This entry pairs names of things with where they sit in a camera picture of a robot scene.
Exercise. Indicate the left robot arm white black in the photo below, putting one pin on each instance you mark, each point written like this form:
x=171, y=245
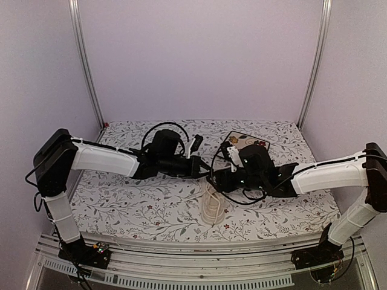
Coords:
x=63, y=153

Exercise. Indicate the aluminium frame post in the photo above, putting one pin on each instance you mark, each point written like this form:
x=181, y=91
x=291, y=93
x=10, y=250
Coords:
x=317, y=59
x=81, y=47

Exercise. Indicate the floral patterned table mat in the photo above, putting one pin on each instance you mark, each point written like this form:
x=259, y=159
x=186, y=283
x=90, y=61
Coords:
x=169, y=209

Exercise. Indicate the square floral ceramic plate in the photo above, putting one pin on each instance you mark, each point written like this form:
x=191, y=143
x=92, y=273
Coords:
x=241, y=140

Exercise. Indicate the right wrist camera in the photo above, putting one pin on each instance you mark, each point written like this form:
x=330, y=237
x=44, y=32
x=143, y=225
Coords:
x=231, y=154

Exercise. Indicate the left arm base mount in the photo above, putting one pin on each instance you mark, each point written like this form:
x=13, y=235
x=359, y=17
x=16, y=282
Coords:
x=78, y=252

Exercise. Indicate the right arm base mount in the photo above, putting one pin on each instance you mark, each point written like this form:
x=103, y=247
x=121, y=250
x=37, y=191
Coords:
x=324, y=252

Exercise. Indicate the right aluminium frame post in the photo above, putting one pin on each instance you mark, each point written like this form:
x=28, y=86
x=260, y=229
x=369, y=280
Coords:
x=317, y=59

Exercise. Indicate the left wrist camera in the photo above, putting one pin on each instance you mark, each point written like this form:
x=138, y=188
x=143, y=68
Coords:
x=193, y=145

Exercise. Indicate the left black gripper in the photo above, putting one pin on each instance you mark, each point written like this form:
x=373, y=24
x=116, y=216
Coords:
x=194, y=168

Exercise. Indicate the left aluminium frame post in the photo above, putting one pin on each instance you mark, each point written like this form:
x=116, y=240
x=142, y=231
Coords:
x=81, y=47

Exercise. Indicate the aluminium front rail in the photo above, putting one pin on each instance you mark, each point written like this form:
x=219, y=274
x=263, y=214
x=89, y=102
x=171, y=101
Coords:
x=255, y=264

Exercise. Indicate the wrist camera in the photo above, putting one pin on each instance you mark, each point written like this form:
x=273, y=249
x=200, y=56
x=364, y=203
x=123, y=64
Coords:
x=193, y=145
x=231, y=154

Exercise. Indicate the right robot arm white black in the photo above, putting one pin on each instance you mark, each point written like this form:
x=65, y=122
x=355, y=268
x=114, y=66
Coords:
x=365, y=169

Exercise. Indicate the white shoelace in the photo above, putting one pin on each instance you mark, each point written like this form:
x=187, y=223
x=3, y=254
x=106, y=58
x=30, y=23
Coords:
x=211, y=202

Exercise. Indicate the cream lace sneaker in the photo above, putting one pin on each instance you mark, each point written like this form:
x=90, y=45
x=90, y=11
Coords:
x=213, y=208

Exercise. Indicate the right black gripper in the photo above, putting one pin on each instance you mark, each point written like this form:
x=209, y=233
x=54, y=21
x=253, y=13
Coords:
x=222, y=179

